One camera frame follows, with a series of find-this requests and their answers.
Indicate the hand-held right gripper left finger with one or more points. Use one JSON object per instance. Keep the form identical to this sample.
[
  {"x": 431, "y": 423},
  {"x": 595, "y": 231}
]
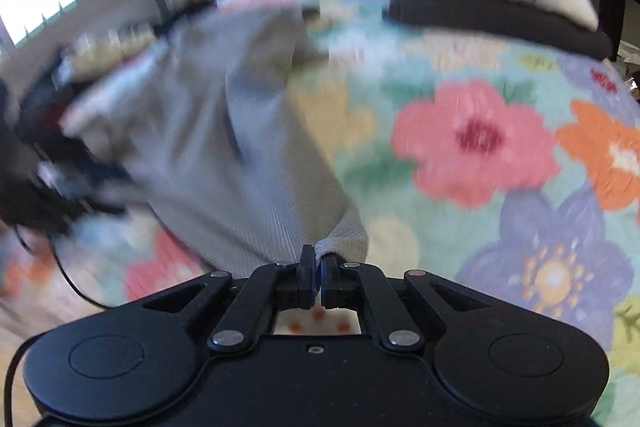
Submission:
[{"x": 306, "y": 272}]

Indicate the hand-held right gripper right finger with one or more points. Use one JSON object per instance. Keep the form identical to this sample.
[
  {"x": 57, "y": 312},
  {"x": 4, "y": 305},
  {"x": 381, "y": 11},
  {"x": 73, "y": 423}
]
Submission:
[{"x": 330, "y": 279}]

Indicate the grey waffle shirt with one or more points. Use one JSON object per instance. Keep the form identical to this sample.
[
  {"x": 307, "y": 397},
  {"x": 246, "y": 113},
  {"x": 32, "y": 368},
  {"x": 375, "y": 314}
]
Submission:
[{"x": 240, "y": 132}]

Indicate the floral blanket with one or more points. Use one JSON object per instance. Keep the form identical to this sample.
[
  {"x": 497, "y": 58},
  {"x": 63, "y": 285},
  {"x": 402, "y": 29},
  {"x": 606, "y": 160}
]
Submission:
[{"x": 475, "y": 132}]

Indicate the dark knit sweater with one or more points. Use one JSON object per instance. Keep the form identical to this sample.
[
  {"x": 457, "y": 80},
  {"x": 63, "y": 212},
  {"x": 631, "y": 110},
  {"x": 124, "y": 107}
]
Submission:
[{"x": 500, "y": 19}]

